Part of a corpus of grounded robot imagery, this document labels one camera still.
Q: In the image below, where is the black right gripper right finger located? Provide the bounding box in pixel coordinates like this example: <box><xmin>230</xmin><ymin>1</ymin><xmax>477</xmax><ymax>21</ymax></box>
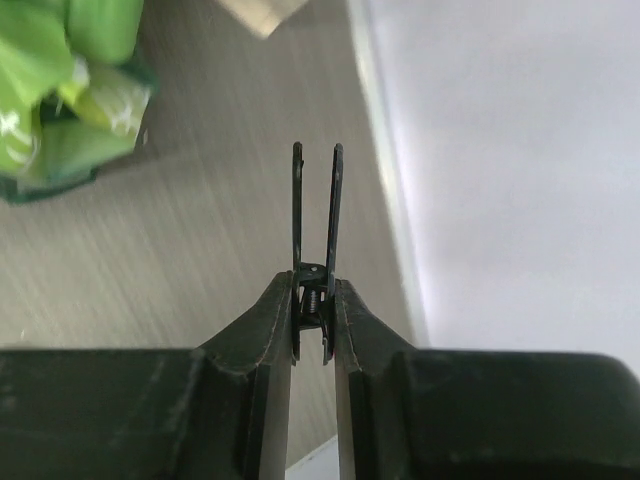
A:
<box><xmin>335</xmin><ymin>280</ymin><xmax>639</xmax><ymax>479</ymax></box>

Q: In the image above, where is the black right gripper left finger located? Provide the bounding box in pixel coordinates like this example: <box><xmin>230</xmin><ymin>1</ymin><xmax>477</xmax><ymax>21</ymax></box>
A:
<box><xmin>1</xmin><ymin>272</ymin><xmax>292</xmax><ymax>479</ymax></box>

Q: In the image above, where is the black bag clip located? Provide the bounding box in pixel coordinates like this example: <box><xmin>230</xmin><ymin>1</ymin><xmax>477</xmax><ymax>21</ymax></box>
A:
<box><xmin>291</xmin><ymin>141</ymin><xmax>344</xmax><ymax>364</ymax></box>

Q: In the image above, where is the green litter bag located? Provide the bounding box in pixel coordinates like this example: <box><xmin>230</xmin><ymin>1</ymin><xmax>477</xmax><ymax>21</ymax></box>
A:
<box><xmin>1</xmin><ymin>1</ymin><xmax>157</xmax><ymax>204</ymax></box>

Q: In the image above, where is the beige canvas tote bag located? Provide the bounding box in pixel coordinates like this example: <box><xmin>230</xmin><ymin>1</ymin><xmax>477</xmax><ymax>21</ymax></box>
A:
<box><xmin>217</xmin><ymin>0</ymin><xmax>308</xmax><ymax>39</ymax></box>

